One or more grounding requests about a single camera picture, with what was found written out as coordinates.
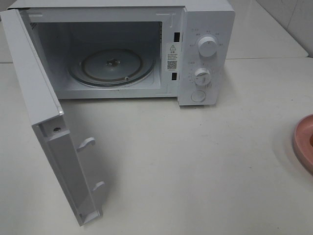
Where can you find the round white door button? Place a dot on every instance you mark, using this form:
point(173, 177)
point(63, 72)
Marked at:
point(198, 96)

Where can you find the white microwave knob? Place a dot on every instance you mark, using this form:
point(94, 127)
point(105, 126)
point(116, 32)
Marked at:
point(207, 46)
point(202, 77)

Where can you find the white microwave door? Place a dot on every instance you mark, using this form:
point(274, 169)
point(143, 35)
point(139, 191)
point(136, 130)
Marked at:
point(47, 119)

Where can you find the pink round plate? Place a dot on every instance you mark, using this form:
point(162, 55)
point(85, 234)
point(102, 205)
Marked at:
point(301, 142)

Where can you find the white microwave oven body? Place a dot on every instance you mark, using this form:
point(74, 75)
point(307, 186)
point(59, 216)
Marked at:
point(169, 30)

